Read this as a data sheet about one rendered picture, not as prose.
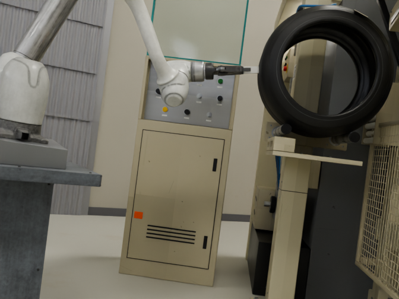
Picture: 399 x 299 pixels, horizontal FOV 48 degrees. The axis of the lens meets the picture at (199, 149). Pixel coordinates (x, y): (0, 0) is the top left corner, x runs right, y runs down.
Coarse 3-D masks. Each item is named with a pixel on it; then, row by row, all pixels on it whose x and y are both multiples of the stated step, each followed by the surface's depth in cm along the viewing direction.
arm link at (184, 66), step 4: (176, 60) 200; (180, 60) 200; (172, 64) 196; (176, 64) 196; (180, 64) 196; (184, 64) 196; (188, 64) 197; (176, 68) 194; (180, 68) 194; (184, 68) 195; (188, 68) 197; (184, 72) 193; (188, 72) 196; (188, 76) 196; (188, 80) 195
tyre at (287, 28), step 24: (288, 24) 188; (312, 24) 186; (336, 24) 208; (360, 24) 185; (264, 48) 193; (288, 48) 213; (360, 48) 210; (384, 48) 184; (264, 72) 190; (360, 72) 211; (384, 72) 184; (264, 96) 194; (288, 96) 186; (360, 96) 210; (384, 96) 186; (288, 120) 190; (312, 120) 186; (336, 120) 185; (360, 120) 186
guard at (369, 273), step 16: (368, 160) 223; (384, 160) 203; (368, 176) 222; (384, 176) 200; (368, 192) 220; (384, 192) 197; (368, 224) 214; (384, 240) 190; (384, 256) 188; (368, 272) 202; (384, 288) 181
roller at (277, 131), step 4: (284, 124) 188; (288, 124) 188; (276, 128) 212; (280, 128) 190; (284, 128) 188; (288, 128) 187; (276, 132) 208; (280, 132) 193; (284, 132) 188; (288, 132) 187
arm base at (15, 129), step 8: (0, 120) 150; (8, 120) 150; (0, 128) 149; (8, 128) 149; (16, 128) 149; (24, 128) 151; (32, 128) 153; (40, 128) 158; (0, 136) 146; (8, 136) 148; (16, 136) 149; (24, 136) 151; (32, 136) 152; (40, 136) 155
